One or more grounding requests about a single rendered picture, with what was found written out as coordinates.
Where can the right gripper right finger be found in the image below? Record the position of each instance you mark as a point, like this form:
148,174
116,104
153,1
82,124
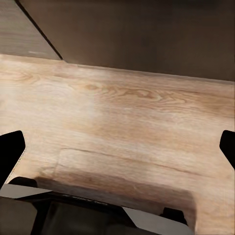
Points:
227,146

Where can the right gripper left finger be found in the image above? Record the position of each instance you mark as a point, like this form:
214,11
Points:
12,146

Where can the dishwasher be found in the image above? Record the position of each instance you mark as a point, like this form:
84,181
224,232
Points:
21,36

